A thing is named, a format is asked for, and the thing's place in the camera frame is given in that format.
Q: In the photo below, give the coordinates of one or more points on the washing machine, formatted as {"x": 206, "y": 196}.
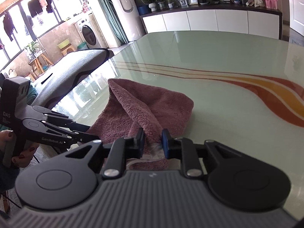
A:
{"x": 89, "y": 31}

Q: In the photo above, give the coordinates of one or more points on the green curtain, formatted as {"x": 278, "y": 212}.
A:
{"x": 113, "y": 20}

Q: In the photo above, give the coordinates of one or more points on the white low cabinet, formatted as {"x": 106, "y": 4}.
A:
{"x": 258, "y": 21}

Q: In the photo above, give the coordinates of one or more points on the pink terry towel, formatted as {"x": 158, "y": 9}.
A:
{"x": 133, "y": 105}

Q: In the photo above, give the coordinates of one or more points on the white standing air conditioner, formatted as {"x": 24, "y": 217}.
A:
{"x": 129, "y": 17}

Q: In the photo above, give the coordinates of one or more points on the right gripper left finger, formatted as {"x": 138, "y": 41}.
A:
{"x": 121, "y": 150}

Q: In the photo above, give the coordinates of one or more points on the wooden stool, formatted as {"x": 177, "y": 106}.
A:
{"x": 40, "y": 63}

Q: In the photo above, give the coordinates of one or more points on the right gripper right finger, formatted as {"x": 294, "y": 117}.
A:
{"x": 184, "y": 150}

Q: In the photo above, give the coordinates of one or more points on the grey chair back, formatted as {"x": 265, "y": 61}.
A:
{"x": 65, "y": 75}

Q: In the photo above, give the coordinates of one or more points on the left hand red nails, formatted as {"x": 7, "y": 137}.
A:
{"x": 16, "y": 152}

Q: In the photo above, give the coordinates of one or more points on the potted plant white pot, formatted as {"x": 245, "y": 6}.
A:
{"x": 151, "y": 4}

